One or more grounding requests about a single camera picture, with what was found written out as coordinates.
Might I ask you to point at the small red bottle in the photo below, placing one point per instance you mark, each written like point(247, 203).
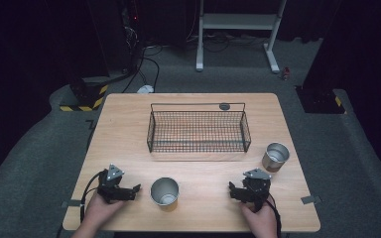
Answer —
point(286, 73)

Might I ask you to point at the yellow-black striped stand base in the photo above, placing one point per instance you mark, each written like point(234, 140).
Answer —
point(320, 102)
point(86, 99)

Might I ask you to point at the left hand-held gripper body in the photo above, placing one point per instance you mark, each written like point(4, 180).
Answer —
point(110, 185)

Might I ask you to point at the white power adapter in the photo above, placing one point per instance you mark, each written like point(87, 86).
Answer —
point(145, 89)

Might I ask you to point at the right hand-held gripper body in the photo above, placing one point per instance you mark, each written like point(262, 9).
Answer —
point(256, 188)

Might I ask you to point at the white metal stand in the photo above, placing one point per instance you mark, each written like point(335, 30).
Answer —
point(238, 21)

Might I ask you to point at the orange cup with silver inside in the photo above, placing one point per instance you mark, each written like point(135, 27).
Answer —
point(164, 193)

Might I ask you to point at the grey tape strip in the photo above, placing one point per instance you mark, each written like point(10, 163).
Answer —
point(311, 199)
point(72, 203)

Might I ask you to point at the grey round table grommet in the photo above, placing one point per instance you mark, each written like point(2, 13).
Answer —
point(224, 106)

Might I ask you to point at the brown cup with silver inside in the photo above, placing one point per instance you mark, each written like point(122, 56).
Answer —
point(274, 157)

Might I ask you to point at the dark computer tower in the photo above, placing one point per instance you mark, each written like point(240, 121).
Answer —
point(115, 36)

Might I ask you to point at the person's right hand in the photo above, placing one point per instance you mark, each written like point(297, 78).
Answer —
point(261, 223)

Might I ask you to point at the person's left hand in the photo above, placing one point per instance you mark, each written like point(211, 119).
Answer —
point(101, 211)

